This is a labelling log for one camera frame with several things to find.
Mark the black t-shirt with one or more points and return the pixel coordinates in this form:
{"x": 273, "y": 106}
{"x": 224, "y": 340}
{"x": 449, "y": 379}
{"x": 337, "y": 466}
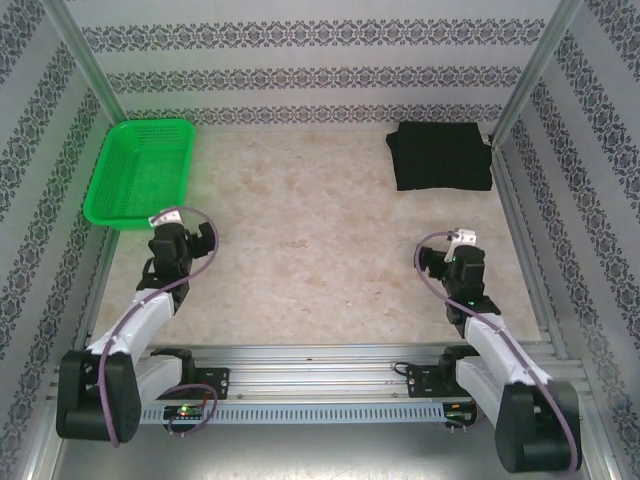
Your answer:
{"x": 440, "y": 155}

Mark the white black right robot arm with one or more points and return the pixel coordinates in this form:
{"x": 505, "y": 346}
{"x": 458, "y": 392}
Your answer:
{"x": 500, "y": 350}

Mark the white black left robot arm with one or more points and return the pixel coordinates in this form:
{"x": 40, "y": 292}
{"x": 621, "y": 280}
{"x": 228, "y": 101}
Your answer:
{"x": 135, "y": 320}

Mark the green plastic basket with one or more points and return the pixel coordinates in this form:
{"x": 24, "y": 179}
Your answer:
{"x": 140, "y": 175}

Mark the small circuit board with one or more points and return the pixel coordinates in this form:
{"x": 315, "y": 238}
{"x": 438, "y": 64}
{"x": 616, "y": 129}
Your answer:
{"x": 460, "y": 412}
{"x": 185, "y": 411}

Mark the grey metal sheet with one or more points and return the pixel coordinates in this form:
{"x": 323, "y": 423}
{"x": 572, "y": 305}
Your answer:
{"x": 320, "y": 455}

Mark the aluminium side rail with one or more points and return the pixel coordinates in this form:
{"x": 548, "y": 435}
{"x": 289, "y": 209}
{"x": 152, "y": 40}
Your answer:
{"x": 520, "y": 240}
{"x": 92, "y": 300}

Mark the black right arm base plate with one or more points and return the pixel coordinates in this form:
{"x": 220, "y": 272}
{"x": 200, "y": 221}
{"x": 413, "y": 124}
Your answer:
{"x": 422, "y": 382}

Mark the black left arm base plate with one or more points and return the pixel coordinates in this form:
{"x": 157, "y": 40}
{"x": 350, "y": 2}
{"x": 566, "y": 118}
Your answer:
{"x": 215, "y": 382}

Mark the aluminium mounting rail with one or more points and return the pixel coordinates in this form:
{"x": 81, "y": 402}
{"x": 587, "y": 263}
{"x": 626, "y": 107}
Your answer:
{"x": 310, "y": 380}

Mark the aluminium frame post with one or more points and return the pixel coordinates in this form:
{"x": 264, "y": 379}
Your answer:
{"x": 540, "y": 65}
{"x": 85, "y": 55}

